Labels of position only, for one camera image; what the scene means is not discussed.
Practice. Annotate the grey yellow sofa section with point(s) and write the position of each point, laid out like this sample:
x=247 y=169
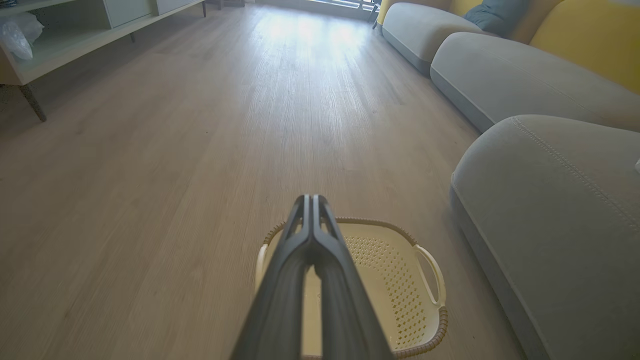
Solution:
x=420 y=30
x=560 y=225
x=525 y=80

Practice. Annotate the blue grey throw cushion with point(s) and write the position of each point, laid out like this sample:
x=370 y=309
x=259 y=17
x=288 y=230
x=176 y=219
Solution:
x=495 y=15

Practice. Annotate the pale green cabinet drawer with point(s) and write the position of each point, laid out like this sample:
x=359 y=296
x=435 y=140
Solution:
x=127 y=10

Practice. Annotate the cream television cabinet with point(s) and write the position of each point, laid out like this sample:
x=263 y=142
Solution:
x=75 y=42

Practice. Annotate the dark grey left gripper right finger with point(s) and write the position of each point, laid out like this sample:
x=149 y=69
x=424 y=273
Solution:
x=345 y=310

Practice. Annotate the glass balcony door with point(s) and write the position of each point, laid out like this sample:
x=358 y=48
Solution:
x=320 y=9

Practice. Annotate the small black stand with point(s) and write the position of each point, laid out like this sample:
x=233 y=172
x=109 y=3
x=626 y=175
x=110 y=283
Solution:
x=375 y=12

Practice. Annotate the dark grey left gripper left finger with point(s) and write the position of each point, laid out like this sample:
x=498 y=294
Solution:
x=280 y=300

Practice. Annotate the white cabinet door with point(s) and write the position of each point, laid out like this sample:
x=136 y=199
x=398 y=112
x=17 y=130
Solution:
x=172 y=4

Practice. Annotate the cream plastic laundry basket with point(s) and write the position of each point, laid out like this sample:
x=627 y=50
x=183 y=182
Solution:
x=390 y=280

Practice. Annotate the clear plastic bag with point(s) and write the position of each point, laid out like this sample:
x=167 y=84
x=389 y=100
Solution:
x=20 y=35

